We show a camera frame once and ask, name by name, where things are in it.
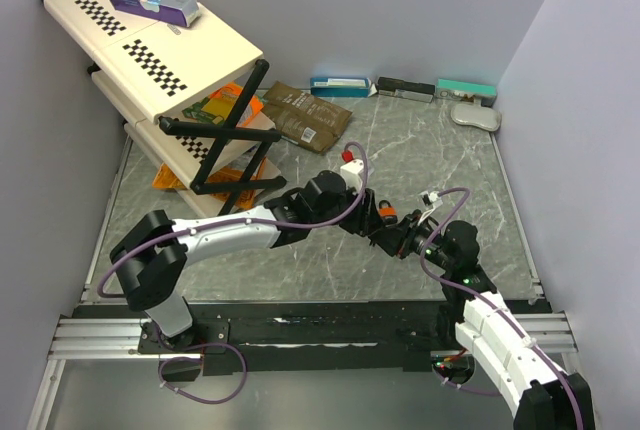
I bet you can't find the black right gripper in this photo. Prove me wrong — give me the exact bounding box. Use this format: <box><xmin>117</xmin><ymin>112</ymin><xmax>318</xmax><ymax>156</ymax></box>
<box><xmin>369</xmin><ymin>209</ymin><xmax>454</xmax><ymax>272</ymax></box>

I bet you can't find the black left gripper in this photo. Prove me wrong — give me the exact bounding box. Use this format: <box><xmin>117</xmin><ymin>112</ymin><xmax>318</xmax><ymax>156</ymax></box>
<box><xmin>311</xmin><ymin>180</ymin><xmax>386</xmax><ymax>237</ymax></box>

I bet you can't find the orange black padlock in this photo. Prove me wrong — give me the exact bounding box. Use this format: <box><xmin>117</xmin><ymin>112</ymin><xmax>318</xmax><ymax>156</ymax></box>
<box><xmin>378</xmin><ymin>200</ymin><xmax>398</xmax><ymax>225</ymax></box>

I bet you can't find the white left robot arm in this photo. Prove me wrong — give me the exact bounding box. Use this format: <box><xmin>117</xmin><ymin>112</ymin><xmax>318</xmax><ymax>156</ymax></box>
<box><xmin>110</xmin><ymin>171</ymin><xmax>384</xmax><ymax>352</ymax></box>

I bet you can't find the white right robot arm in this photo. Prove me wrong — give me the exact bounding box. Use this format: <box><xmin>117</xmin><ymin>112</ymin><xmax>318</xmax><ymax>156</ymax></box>
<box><xmin>364</xmin><ymin>206</ymin><xmax>596</xmax><ymax>429</ymax></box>

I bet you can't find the brown coffee bag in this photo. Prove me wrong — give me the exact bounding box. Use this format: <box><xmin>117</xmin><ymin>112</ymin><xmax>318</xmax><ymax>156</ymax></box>
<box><xmin>263</xmin><ymin>82</ymin><xmax>352</xmax><ymax>154</ymax></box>

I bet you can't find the black long box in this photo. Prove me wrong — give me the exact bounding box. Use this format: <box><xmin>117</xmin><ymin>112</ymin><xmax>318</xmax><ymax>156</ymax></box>
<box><xmin>376</xmin><ymin>77</ymin><xmax>436</xmax><ymax>103</ymax></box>

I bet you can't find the blue white box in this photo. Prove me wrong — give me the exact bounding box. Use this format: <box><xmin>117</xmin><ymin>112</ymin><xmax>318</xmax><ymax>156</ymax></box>
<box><xmin>310</xmin><ymin>77</ymin><xmax>377</xmax><ymax>99</ymax></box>

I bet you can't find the teal white box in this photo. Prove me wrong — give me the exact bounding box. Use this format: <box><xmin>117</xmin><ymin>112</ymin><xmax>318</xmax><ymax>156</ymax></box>
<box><xmin>435</xmin><ymin>78</ymin><xmax>497</xmax><ymax>107</ymax></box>

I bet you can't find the grey silver pouch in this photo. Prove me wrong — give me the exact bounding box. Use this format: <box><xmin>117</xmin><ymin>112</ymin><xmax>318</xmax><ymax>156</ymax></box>
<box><xmin>450</xmin><ymin>102</ymin><xmax>502</xmax><ymax>132</ymax></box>

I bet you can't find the orange snack packet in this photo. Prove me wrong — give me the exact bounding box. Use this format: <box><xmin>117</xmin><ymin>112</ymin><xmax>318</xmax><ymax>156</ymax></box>
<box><xmin>208</xmin><ymin>80</ymin><xmax>265</xmax><ymax>127</ymax></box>

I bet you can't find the green yellow box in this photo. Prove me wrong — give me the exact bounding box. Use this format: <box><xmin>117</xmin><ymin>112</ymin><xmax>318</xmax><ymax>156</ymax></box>
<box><xmin>182</xmin><ymin>97</ymin><xmax>225</xmax><ymax>125</ymax></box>

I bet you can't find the orange packet lower shelf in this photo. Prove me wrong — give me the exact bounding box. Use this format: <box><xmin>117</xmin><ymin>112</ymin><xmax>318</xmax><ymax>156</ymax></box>
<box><xmin>152</xmin><ymin>163</ymin><xmax>257</xmax><ymax>210</ymax></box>

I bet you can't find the cream folding shelf rack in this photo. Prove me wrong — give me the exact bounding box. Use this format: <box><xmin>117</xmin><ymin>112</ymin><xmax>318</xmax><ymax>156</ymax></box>
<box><xmin>41</xmin><ymin>0</ymin><xmax>286</xmax><ymax>216</ymax></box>

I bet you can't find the purple silver carton box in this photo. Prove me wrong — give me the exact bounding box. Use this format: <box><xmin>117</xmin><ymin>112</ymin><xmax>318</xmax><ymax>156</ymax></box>
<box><xmin>109</xmin><ymin>0</ymin><xmax>201</xmax><ymax>28</ymax></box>

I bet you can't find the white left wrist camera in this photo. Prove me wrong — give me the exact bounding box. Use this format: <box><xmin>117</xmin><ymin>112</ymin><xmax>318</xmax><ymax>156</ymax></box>
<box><xmin>339</xmin><ymin>150</ymin><xmax>365</xmax><ymax>192</ymax></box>

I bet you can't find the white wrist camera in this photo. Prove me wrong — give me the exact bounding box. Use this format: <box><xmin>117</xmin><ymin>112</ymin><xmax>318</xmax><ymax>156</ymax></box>
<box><xmin>419</xmin><ymin>191</ymin><xmax>442</xmax><ymax>210</ymax></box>
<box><xmin>339</xmin><ymin>150</ymin><xmax>365</xmax><ymax>192</ymax></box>

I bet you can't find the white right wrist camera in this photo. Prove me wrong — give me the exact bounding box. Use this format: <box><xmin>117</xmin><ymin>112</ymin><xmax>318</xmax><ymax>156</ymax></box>
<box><xmin>419</xmin><ymin>191</ymin><xmax>442</xmax><ymax>210</ymax></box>

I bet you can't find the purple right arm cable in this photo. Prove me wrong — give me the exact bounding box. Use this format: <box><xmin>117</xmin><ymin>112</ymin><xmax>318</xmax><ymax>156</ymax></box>
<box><xmin>418</xmin><ymin>187</ymin><xmax>586</xmax><ymax>430</ymax></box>

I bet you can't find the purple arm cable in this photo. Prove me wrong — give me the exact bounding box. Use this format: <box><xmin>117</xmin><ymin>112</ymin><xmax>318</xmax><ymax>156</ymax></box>
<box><xmin>418</xmin><ymin>187</ymin><xmax>586</xmax><ymax>430</ymax></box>
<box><xmin>95</xmin><ymin>141</ymin><xmax>371</xmax><ymax>299</ymax></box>

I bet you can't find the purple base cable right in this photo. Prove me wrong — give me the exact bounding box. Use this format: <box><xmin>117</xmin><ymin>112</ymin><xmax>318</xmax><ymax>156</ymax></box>
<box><xmin>433</xmin><ymin>364</ymin><xmax>501</xmax><ymax>397</ymax></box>

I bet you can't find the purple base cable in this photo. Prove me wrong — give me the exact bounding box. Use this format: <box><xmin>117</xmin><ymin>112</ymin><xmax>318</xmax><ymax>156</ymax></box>
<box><xmin>158</xmin><ymin>340</ymin><xmax>250</xmax><ymax>404</ymax></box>
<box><xmin>433</xmin><ymin>364</ymin><xmax>501</xmax><ymax>397</ymax></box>

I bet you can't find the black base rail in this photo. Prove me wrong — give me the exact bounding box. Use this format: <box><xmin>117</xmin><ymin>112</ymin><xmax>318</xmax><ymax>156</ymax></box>
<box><xmin>69</xmin><ymin>297</ymin><xmax>551</xmax><ymax>376</ymax></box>

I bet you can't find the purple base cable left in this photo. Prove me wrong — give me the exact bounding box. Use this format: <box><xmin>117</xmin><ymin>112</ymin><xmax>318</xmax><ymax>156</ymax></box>
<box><xmin>158</xmin><ymin>340</ymin><xmax>250</xmax><ymax>404</ymax></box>

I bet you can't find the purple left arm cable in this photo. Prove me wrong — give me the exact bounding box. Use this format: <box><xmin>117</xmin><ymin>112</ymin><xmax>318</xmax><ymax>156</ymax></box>
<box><xmin>95</xmin><ymin>141</ymin><xmax>371</xmax><ymax>299</ymax></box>

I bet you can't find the aluminium frame rail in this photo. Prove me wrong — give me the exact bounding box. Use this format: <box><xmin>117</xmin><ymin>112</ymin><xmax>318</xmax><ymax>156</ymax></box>
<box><xmin>48</xmin><ymin>293</ymin><xmax>577</xmax><ymax>360</ymax></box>

